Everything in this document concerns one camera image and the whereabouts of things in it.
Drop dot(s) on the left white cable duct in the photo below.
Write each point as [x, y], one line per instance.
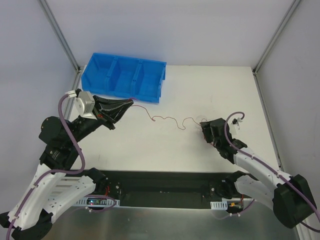
[96, 202]

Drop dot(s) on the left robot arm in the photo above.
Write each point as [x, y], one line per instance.
[61, 178]

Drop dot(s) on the right white cable duct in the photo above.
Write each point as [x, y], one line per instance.
[219, 205]

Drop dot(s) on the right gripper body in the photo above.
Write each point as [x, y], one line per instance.
[217, 132]

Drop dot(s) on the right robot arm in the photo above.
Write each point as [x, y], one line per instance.
[289, 197]

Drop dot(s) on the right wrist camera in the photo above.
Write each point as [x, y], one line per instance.
[236, 125]

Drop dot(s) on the left aluminium frame post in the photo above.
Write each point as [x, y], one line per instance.
[59, 34]

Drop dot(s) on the aluminium front rail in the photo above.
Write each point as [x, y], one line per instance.
[244, 185]

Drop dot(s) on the white cable duct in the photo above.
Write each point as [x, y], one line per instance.
[219, 205]
[96, 202]

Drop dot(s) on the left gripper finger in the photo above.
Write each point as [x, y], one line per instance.
[110, 118]
[108, 105]

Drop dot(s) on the right aluminium frame post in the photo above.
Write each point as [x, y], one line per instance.
[277, 34]

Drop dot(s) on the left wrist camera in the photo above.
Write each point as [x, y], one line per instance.
[84, 103]

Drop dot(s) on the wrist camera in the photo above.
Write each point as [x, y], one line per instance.
[236, 125]
[84, 103]

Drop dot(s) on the blue compartment bin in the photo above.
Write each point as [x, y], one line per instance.
[124, 77]

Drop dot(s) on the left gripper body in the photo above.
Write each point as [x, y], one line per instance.
[103, 114]

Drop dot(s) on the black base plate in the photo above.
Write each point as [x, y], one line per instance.
[159, 189]

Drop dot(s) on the aluminium frame post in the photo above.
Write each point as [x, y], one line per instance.
[277, 34]
[59, 34]

